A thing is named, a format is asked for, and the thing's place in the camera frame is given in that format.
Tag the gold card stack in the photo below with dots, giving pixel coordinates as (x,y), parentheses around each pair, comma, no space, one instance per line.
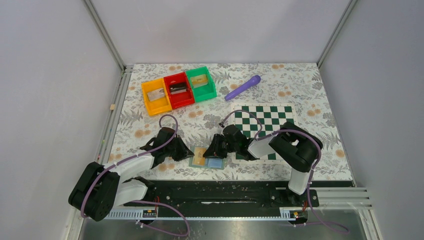
(199,81)

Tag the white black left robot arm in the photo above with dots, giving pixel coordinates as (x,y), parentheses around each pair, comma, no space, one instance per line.
(101,188)

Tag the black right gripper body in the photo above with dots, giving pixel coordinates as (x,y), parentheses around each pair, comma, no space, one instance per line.
(232,147)

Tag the silver card stack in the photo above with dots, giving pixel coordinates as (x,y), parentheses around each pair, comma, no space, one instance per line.
(156,94)

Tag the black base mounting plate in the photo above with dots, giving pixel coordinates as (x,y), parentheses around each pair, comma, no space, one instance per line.
(220,199)

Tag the purple plastic tube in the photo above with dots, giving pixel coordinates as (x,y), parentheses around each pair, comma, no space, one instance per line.
(253,81)

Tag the green plastic bin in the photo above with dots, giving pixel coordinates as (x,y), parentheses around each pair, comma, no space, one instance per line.
(202,93)

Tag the green white chessboard mat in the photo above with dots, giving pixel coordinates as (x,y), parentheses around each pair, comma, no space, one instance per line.
(266,116)

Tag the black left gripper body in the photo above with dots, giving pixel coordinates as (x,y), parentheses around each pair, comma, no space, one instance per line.
(170,149)

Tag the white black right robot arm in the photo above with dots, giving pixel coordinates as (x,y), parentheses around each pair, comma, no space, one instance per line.
(296,146)

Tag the red plastic bin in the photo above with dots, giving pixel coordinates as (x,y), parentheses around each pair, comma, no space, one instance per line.
(182,99)

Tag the floral patterned tablecloth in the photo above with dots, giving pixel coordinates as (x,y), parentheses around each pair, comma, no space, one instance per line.
(297,84)

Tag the yellow plastic bin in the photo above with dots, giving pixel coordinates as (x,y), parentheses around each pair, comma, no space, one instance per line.
(159,106)

